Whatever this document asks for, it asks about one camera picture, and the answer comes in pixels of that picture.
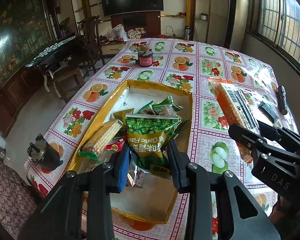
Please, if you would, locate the black flashlight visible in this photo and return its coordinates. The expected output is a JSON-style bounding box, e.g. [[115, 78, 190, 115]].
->
[[277, 86, 290, 115]]

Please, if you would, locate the yellow-edged white tray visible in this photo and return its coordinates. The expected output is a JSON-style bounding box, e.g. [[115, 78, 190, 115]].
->
[[76, 79, 193, 225]]

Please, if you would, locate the white plastic bag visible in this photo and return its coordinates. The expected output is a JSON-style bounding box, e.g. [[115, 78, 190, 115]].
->
[[106, 24, 128, 42]]

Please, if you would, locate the red snack packet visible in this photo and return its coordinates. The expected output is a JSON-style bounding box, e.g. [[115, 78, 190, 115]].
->
[[106, 137, 127, 153]]

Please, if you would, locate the dark wooden chair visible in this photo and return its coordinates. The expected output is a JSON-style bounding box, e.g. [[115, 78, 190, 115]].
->
[[77, 16, 106, 73]]

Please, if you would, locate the mahjong table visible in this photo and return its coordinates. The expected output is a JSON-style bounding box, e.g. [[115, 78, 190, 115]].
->
[[25, 35, 77, 68]]

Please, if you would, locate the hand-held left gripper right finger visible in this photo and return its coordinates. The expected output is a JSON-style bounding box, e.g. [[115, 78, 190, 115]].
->
[[167, 139, 283, 240]]

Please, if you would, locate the green pea packet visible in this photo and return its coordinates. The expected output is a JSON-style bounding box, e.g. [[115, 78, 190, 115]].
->
[[125, 113, 183, 178]]

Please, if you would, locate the black electric motor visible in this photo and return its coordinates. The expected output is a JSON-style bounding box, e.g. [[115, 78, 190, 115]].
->
[[27, 134, 61, 172]]

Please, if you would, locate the stack of white boxes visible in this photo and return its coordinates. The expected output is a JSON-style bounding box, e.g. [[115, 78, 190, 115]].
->
[[127, 27, 147, 39]]

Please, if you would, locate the dark green snack packet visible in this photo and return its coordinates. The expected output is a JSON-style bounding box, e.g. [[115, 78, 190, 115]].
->
[[258, 101, 278, 124]]

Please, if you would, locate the large flower painting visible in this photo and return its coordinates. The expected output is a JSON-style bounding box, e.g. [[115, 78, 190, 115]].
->
[[0, 0, 52, 81]]

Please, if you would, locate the dark jar pink label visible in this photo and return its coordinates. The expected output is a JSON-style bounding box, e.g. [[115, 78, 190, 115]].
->
[[138, 51, 154, 67]]

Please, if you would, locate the green-edged cracker packet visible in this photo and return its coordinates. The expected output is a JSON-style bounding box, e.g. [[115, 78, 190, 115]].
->
[[77, 119, 123, 159]]

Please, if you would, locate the silver snack packet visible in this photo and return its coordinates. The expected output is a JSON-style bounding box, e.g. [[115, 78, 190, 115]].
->
[[126, 166, 146, 189]]

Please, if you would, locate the person in patterned clothing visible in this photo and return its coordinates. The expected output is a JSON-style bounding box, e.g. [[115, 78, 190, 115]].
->
[[0, 159, 38, 240]]

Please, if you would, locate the wooden stool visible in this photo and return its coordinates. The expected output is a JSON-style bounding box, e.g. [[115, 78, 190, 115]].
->
[[51, 67, 85, 98]]

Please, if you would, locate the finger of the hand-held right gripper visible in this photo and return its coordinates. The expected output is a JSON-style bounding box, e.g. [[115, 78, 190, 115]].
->
[[228, 124, 268, 156], [257, 121, 300, 156]]

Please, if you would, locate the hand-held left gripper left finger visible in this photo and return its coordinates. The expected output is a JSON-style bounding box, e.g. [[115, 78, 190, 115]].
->
[[18, 146, 130, 240]]

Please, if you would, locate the orange cracker packet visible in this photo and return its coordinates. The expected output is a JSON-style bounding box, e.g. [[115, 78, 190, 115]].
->
[[208, 78, 263, 163]]

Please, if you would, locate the barred window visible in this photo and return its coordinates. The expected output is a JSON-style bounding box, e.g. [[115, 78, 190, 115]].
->
[[255, 0, 300, 66]]

